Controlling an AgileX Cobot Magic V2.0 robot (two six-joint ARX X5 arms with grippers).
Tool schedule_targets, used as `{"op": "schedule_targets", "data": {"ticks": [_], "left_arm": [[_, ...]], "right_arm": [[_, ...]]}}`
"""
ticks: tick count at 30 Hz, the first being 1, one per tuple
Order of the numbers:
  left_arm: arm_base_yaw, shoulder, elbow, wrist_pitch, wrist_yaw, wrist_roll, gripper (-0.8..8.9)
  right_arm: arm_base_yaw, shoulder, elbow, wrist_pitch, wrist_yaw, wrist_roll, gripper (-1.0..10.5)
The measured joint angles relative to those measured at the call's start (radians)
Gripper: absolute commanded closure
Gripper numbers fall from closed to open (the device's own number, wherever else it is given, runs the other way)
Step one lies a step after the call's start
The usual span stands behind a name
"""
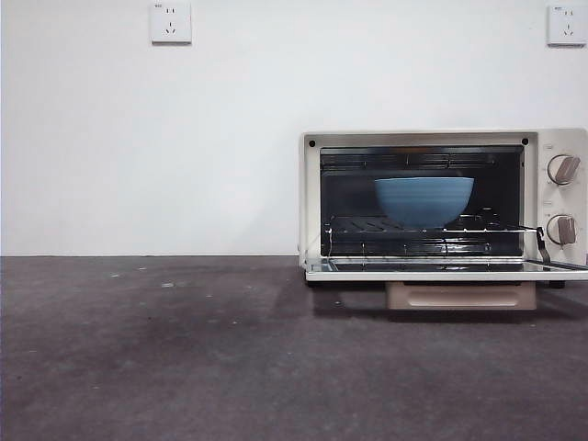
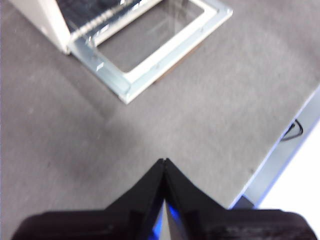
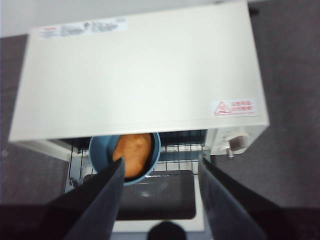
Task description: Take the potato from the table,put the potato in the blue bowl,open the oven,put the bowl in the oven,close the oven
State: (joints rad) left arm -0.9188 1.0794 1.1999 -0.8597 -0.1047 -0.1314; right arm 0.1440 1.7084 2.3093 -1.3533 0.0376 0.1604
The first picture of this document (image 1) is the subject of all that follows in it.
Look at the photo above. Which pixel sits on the blue ribbed bowl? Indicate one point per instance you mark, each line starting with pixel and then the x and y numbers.
pixel 425 202

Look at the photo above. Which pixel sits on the white Toshiba toaster oven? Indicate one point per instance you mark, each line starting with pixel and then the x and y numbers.
pixel 558 200

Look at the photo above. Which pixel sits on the beige oven knob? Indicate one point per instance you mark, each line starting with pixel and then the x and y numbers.
pixel 564 170
pixel 561 229

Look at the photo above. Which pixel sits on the white wall socket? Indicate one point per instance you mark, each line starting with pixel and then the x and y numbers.
pixel 568 25
pixel 171 23

